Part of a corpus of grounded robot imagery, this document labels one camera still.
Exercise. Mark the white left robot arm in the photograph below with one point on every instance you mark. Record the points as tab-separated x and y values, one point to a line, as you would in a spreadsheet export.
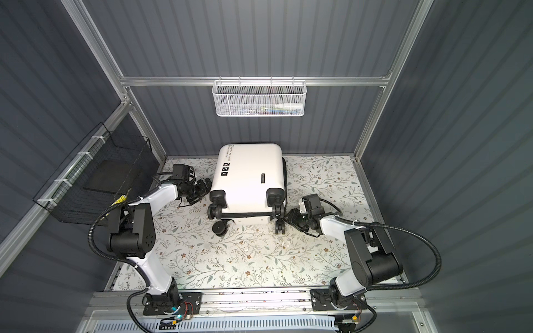
125	232

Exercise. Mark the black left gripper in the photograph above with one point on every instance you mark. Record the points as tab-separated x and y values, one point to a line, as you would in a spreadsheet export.
202	189

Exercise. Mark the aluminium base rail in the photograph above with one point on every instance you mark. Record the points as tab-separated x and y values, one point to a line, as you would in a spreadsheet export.
262	301

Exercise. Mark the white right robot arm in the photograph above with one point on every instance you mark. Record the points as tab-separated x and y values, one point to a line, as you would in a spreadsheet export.
372	257

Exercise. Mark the yellow black striped tape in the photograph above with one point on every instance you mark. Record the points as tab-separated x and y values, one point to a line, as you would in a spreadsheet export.
121	199

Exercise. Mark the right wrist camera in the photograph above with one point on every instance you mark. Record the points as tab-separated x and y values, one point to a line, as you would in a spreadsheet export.
311	206

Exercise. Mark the white wire mesh basket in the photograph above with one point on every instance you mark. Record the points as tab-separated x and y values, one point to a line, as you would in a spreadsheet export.
260	98

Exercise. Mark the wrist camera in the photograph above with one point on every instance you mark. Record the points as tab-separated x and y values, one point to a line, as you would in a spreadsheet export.
311	206
183	173

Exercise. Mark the white black suitcase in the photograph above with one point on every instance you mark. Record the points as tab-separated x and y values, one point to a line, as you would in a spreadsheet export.
249	185

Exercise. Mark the white perforated cable duct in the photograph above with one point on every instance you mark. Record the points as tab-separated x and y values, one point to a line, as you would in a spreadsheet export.
246	324

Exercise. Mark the black wire mesh basket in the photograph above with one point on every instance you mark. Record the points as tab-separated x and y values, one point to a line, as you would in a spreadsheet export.
116	165

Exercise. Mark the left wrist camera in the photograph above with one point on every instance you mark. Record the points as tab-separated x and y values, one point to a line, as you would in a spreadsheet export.
183	173

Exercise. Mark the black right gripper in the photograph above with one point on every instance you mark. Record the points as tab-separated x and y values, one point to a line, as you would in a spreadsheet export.
294	214

